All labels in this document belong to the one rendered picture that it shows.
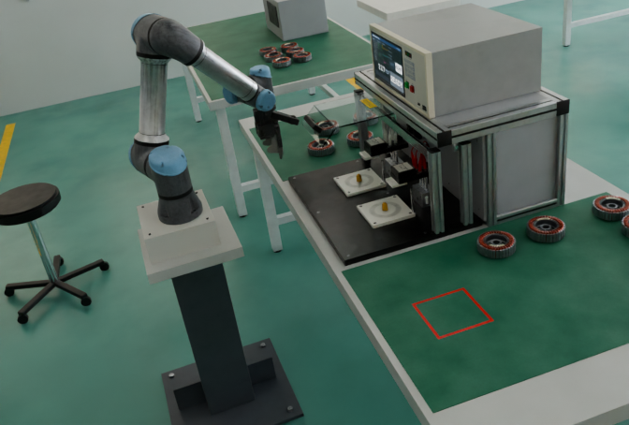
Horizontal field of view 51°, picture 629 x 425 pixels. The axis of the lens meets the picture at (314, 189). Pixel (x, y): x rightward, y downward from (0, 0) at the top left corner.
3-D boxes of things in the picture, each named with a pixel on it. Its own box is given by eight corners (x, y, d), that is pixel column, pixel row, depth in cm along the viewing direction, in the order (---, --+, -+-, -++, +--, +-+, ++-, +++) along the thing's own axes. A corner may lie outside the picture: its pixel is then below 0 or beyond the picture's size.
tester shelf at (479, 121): (438, 148, 193) (437, 134, 191) (355, 83, 251) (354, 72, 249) (569, 112, 202) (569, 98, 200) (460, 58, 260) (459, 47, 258)
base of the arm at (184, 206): (159, 228, 218) (152, 203, 213) (157, 206, 231) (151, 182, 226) (204, 219, 221) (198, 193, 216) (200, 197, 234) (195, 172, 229)
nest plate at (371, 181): (347, 197, 236) (346, 194, 236) (333, 180, 249) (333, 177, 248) (386, 186, 239) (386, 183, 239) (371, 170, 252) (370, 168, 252)
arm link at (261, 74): (242, 68, 244) (261, 62, 248) (248, 96, 249) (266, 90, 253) (255, 72, 238) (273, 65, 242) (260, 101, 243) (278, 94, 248)
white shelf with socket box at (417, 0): (395, 112, 305) (387, 13, 284) (365, 90, 337) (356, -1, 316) (463, 95, 313) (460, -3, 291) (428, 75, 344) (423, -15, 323)
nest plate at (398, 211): (373, 228, 215) (373, 226, 215) (357, 208, 228) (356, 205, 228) (415, 216, 218) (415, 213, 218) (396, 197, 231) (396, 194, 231)
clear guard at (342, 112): (321, 148, 219) (319, 131, 217) (300, 124, 240) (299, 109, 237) (412, 124, 226) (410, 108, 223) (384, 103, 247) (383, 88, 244)
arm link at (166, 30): (178, 15, 196) (284, 92, 231) (161, 10, 204) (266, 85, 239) (159, 50, 196) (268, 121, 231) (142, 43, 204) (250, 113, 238)
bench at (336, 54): (235, 223, 387) (208, 102, 352) (190, 120, 546) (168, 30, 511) (407, 175, 410) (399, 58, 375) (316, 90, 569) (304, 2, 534)
